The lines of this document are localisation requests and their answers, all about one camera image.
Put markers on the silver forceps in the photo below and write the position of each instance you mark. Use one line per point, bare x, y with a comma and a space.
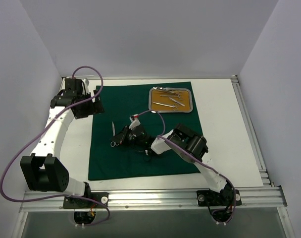
167, 92

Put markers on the metal tray yellow liner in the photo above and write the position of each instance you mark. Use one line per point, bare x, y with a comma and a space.
185, 106

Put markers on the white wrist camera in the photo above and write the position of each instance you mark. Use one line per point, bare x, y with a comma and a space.
85, 85
134, 121

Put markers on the front aluminium rail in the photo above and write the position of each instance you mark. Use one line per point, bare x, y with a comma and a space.
188, 199

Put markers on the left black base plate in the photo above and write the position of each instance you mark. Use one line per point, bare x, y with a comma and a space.
97, 200

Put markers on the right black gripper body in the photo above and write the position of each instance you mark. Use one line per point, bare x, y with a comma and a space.
125, 136

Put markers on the silver surgical scissors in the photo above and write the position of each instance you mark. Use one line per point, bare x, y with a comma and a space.
113, 129

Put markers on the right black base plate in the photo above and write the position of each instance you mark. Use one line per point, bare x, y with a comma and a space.
210, 198

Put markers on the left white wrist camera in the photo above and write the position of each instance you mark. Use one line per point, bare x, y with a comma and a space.
85, 85

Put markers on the silver needle holder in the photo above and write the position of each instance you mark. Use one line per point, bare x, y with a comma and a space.
176, 96

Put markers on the green surgical cloth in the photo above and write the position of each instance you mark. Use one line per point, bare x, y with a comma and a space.
120, 162

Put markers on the right aluminium rail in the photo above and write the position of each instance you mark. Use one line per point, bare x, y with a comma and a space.
251, 133

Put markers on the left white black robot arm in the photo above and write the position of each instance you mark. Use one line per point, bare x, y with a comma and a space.
43, 170

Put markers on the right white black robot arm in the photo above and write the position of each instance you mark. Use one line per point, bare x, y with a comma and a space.
186, 143

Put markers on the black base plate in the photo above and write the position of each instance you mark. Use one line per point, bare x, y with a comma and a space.
210, 198
97, 200

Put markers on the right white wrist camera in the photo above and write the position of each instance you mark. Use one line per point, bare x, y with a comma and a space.
134, 121

